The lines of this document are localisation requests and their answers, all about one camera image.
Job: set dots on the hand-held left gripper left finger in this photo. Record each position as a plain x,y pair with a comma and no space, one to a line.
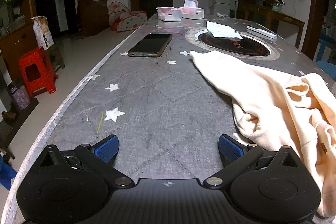
106,148

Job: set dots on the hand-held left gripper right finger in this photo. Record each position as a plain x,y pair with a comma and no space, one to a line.
229,149

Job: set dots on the cream sweatshirt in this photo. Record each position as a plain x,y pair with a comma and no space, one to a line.
262,98

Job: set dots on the patterned jar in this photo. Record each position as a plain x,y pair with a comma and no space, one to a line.
19,98

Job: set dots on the blue cloth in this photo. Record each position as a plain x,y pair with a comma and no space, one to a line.
6,174

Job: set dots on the round built-in induction cooktop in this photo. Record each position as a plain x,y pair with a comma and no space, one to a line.
252,48

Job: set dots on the wooden low bench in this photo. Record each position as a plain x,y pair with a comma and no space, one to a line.
57,56

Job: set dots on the black smartphone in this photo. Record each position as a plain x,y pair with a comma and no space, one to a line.
151,44

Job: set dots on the red plastic stool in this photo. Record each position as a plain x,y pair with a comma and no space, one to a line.
34,58

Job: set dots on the white paper tissue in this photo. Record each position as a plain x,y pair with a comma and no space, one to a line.
220,29

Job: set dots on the polka dot play tent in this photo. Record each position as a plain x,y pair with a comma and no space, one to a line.
128,20

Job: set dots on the white paper sack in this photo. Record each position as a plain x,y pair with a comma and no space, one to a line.
43,32

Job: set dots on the small white packet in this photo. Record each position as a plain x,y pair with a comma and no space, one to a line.
221,14

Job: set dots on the wooden side table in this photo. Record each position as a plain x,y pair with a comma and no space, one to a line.
275,16

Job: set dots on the white tissue box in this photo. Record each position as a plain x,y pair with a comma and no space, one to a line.
193,13

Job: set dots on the blue cabinet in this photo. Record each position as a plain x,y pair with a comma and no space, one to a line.
326,45

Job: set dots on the wooden shelf cabinet with boxes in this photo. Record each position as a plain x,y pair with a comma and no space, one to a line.
15,37

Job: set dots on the dark low cabinet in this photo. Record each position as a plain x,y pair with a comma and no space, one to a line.
135,1

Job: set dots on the glass jar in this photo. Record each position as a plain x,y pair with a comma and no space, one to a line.
277,6

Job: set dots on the dark wooden door frame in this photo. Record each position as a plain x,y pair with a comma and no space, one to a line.
313,3

